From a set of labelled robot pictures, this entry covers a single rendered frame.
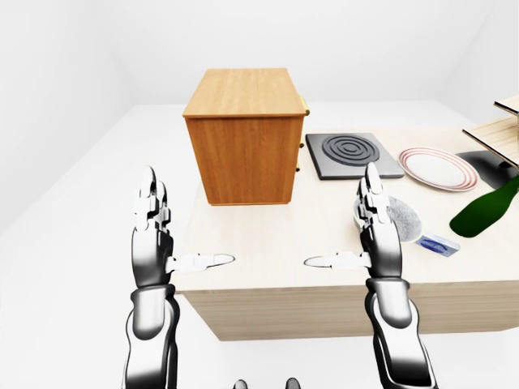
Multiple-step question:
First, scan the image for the pale wooden shelf rack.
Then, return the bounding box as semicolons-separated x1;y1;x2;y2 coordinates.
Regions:
462;93;519;171

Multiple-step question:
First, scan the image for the white plate with red rings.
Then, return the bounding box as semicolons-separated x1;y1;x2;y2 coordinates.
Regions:
397;147;480;192

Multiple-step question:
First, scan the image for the small blue white box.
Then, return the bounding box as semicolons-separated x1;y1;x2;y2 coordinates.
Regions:
414;233;461;259

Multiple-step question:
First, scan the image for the dark green bottle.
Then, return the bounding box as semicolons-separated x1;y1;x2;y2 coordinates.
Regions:
449;174;519;238

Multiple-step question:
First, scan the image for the grey patterned bowl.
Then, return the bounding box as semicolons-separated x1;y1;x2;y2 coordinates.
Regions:
351;194;423;245

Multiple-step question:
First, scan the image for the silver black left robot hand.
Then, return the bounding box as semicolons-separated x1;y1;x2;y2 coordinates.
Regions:
130;165;236;289

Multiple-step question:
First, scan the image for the flat dark stove plate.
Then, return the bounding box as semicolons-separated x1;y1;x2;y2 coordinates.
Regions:
305;131;405;182

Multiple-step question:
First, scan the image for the wooden cabinet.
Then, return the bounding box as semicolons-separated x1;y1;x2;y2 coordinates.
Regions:
182;68;308;207

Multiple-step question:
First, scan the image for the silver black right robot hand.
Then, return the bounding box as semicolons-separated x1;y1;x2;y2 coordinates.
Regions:
303;162;404;281

